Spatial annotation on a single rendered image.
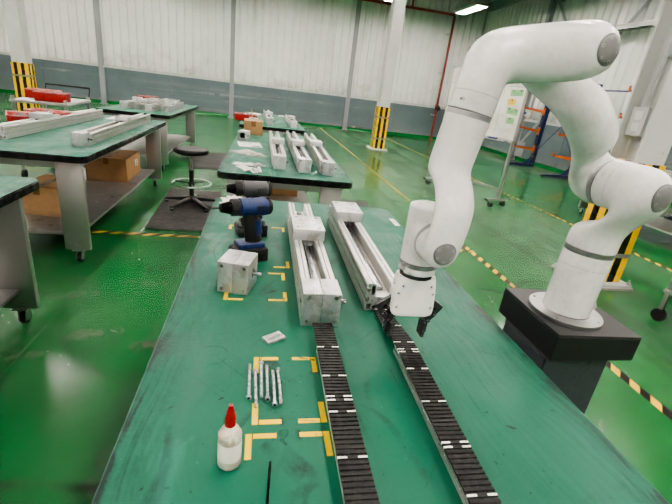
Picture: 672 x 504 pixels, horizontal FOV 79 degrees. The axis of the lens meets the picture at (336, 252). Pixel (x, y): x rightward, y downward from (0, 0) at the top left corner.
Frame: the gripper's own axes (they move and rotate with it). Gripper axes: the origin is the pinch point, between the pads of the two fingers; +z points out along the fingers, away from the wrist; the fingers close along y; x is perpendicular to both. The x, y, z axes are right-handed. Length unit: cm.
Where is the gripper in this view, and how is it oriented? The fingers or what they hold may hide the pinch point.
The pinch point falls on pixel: (404, 329)
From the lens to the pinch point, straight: 102.3
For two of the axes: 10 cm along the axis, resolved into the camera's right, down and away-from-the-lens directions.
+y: 9.8, 0.5, 1.8
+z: -1.2, 9.2, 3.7
